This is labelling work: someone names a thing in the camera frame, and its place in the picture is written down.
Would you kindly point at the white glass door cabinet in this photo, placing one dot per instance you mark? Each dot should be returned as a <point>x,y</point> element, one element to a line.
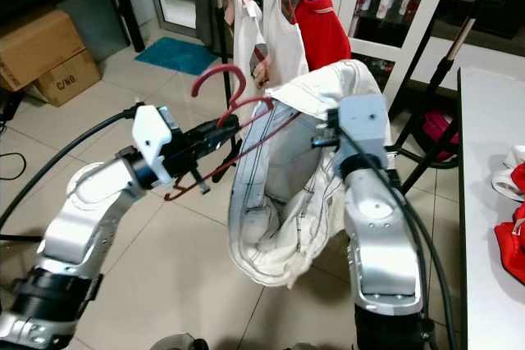
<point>496,51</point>

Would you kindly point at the dark red plastic hanger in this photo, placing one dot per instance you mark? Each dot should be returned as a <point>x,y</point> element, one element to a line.
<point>217,71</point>

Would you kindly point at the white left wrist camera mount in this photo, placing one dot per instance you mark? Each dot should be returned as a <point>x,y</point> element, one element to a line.
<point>152,141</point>

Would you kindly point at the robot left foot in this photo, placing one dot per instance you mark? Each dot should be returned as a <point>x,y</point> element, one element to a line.
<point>180,342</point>

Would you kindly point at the teal floor mat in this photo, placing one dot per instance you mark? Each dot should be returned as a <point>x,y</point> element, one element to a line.
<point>172,55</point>

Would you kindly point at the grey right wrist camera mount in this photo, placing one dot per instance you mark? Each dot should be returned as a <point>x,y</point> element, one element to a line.
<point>365,124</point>

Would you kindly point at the black tv stand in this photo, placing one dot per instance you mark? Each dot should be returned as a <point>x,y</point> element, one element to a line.
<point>492,6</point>

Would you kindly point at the large cardboard box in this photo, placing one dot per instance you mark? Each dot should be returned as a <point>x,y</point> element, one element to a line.
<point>41,47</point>

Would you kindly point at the white table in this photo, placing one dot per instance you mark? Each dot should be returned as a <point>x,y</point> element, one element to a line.
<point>492,202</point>

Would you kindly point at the red shirt white trim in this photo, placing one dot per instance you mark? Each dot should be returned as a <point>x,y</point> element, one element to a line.
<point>324,34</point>
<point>513,239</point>

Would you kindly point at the pink vacuum cleaner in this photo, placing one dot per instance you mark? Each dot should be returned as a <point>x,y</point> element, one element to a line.
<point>441,133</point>

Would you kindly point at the small printed cardboard box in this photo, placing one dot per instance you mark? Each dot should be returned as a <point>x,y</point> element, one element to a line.
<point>70,79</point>

